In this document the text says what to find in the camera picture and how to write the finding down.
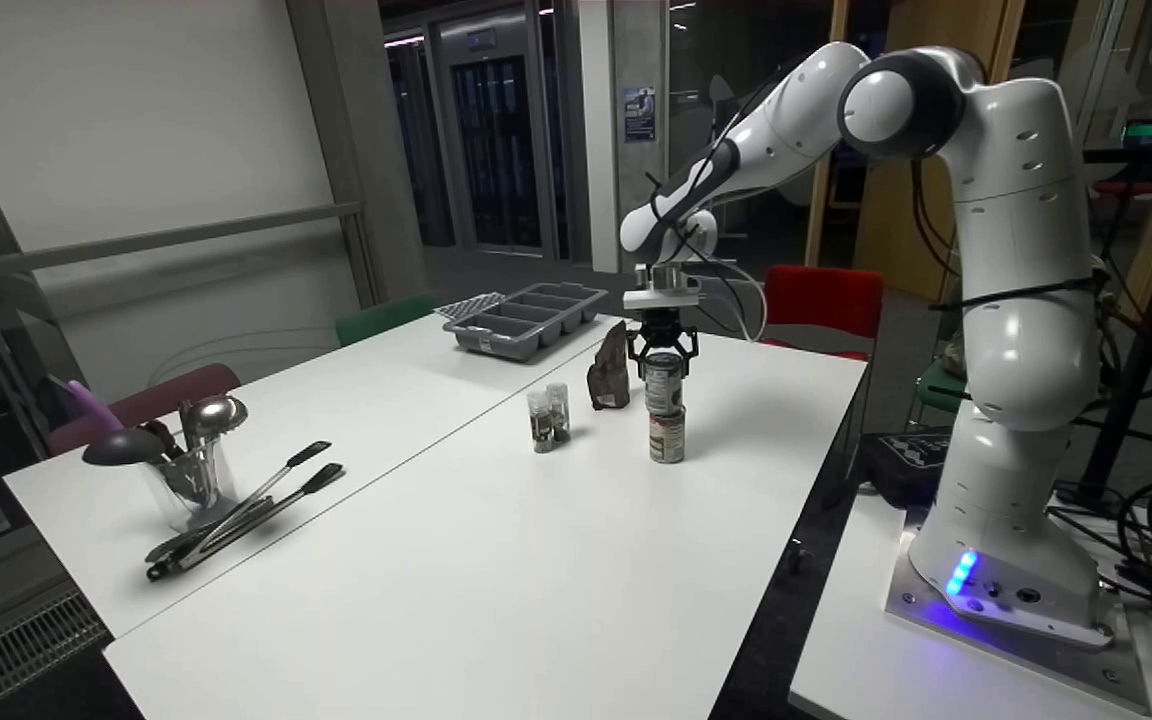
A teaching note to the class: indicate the red chair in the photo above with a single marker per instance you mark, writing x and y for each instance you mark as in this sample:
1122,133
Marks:
825,298

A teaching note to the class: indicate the brown paper bag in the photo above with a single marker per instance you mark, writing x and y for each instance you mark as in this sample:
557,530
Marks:
609,369

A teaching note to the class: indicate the black tripod stand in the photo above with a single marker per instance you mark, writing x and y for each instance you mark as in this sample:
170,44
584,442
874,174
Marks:
1134,160

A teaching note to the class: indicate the tin can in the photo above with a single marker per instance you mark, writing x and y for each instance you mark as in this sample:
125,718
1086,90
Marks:
662,380
665,436

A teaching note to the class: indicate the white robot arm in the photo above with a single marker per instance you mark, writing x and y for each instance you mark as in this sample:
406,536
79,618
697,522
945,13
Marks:
1024,298

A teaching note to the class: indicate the grey cutlery tray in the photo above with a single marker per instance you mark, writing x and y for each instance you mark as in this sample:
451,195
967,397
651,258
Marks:
522,325

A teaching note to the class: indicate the green chair far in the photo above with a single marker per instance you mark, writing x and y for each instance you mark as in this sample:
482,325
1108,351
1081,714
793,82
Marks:
383,317

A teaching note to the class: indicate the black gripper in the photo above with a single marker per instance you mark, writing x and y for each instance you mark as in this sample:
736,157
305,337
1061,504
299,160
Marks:
662,325

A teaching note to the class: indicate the maroon chair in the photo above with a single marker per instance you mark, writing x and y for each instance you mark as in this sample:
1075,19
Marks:
95,419

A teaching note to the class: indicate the small glass jar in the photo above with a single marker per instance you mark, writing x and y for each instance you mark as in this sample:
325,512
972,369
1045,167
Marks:
549,419

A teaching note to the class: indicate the black tongs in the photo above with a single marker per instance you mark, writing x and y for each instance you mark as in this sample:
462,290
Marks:
182,554

